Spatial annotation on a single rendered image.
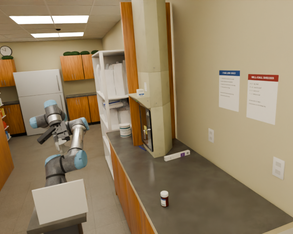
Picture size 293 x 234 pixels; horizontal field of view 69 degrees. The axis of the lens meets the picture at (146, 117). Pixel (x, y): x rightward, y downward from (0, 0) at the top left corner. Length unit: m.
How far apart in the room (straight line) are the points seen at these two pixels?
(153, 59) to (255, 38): 0.78
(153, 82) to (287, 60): 0.97
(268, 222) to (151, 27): 1.51
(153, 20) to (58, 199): 1.44
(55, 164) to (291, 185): 1.38
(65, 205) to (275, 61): 1.41
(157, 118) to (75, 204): 0.95
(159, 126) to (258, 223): 1.03
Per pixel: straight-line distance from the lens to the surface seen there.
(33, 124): 1.52
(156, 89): 1.83
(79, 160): 1.46
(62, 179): 1.50
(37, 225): 1.49
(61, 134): 1.31
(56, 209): 1.44
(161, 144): 1.96
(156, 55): 1.82
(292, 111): 1.30
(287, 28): 1.31
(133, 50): 2.15
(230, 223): 1.33
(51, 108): 1.37
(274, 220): 1.41
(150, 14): 1.85
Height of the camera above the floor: 1.79
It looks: 14 degrees down
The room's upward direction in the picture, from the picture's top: 4 degrees counter-clockwise
